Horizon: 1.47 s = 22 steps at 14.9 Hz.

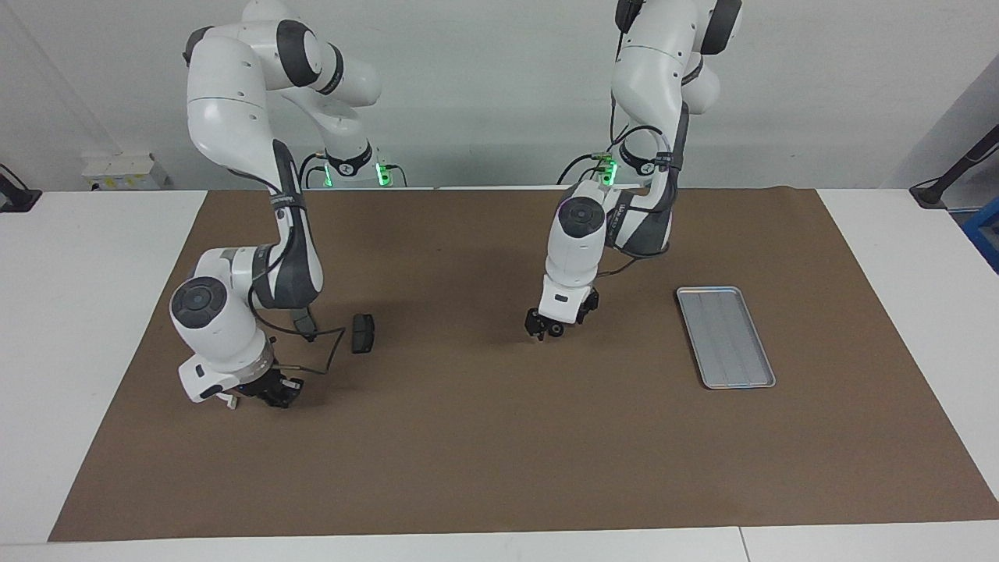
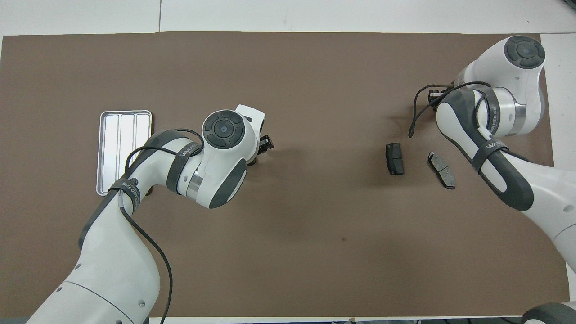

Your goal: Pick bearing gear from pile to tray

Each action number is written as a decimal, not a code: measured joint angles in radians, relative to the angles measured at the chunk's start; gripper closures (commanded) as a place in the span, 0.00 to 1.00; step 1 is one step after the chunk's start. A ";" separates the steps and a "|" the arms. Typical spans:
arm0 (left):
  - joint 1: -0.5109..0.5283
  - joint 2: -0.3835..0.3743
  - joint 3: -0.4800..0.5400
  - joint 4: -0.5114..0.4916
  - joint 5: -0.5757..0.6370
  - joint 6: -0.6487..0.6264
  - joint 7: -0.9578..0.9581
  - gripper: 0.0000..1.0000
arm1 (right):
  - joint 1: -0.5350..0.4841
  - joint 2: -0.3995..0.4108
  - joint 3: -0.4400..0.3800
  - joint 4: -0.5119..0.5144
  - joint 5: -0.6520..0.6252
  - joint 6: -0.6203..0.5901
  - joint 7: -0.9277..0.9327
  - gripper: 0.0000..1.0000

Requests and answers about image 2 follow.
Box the small rectangular brake pad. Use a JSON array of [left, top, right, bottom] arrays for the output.
[[385, 143, 404, 176]]

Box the long grey brake pad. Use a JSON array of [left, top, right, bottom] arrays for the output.
[[427, 152, 456, 190]]

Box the silver ribbed metal tray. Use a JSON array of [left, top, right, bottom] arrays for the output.
[[96, 110, 153, 197]]

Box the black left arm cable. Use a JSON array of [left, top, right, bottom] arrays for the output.
[[118, 128, 204, 324]]

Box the brown table mat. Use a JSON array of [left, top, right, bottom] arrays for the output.
[[0, 31, 572, 318]]

